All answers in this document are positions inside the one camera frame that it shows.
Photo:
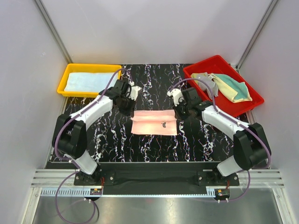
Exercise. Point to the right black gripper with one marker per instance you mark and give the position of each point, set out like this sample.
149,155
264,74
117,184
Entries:
178,115

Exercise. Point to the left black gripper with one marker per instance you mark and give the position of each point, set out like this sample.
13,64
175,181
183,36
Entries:
130,111

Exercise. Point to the pink towel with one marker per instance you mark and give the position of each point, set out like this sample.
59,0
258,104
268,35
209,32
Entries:
154,123

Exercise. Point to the yellow-green towel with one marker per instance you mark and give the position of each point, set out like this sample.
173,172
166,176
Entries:
233,90

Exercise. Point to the light blue towel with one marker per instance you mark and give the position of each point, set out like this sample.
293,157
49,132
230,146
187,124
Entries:
87,82

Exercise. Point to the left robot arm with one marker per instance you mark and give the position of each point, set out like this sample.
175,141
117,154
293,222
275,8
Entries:
70,134

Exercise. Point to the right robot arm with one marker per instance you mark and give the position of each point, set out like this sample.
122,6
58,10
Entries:
249,141

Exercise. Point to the grey towel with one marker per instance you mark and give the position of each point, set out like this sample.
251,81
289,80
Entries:
210,86

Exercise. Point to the yellow plastic bin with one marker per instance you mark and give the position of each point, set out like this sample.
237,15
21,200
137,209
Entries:
90,68

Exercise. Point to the red plastic bin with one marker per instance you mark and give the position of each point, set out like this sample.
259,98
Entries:
217,65

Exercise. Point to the teal patterned towel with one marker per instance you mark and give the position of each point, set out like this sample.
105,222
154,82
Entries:
234,91

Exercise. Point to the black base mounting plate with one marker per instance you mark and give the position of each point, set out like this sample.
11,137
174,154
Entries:
198,173

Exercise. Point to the right small electronics board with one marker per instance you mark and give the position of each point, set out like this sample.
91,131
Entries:
222,193

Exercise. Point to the small electronics board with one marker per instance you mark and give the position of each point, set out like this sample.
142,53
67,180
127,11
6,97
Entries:
96,191
222,193

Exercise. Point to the left small electronics board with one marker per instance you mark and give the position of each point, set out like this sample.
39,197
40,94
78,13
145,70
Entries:
96,191

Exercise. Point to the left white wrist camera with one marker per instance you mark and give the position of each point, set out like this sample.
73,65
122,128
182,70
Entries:
135,90

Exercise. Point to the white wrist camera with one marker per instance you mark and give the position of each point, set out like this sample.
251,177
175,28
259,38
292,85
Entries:
135,90
176,95

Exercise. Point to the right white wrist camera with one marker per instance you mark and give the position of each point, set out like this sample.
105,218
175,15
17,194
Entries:
176,95

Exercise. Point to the aluminium frame rail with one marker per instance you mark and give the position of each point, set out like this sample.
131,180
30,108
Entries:
58,182

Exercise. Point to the left corner aluminium post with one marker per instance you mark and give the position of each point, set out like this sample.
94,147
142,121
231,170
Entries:
52,29

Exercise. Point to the corner aluminium post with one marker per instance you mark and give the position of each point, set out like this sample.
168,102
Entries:
266,16
52,29

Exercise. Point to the right corner aluminium post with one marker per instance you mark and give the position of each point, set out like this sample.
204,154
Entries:
266,16

